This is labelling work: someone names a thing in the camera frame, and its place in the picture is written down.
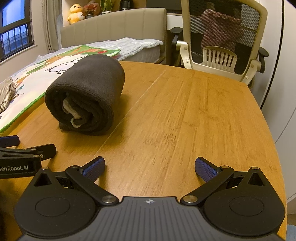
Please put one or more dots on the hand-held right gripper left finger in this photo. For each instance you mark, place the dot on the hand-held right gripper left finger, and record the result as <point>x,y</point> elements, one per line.
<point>94,168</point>

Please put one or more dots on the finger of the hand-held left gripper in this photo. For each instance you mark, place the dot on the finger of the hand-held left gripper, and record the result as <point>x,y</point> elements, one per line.
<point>45,150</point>
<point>9,141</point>

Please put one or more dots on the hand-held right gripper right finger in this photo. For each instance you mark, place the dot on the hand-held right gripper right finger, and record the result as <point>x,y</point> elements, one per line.
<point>205,170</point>

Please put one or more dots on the dark grey pants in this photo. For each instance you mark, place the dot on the dark grey pants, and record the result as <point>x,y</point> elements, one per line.
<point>92,76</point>

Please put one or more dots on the cartoon printed mat green border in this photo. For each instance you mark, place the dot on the cartoon printed mat green border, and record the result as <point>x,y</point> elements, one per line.
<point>30,97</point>

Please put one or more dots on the striped cloth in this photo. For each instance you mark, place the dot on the striped cloth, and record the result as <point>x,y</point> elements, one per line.
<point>7,92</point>

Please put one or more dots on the window with grille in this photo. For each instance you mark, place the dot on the window with grille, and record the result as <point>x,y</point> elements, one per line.
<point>13,34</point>

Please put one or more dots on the white quilted bed cover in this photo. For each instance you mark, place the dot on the white quilted bed cover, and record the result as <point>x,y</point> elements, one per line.
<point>138,44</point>

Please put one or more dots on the yellow plush duck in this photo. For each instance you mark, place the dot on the yellow plush duck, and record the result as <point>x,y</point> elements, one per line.
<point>75,14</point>

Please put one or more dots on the brown knitted cloth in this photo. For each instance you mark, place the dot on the brown knitted cloth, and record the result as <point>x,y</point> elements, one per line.
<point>219,27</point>

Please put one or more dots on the beige mesh office chair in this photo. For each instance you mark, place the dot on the beige mesh office chair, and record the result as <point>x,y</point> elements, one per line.
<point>185,23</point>

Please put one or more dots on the red leafed potted plant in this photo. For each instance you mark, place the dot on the red leafed potted plant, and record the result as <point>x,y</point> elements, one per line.
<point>91,8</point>

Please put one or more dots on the green plant in white pot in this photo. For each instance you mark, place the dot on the green plant in white pot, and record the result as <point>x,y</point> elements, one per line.
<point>106,7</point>

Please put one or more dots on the black jar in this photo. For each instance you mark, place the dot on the black jar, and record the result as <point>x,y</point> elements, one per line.
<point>126,4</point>

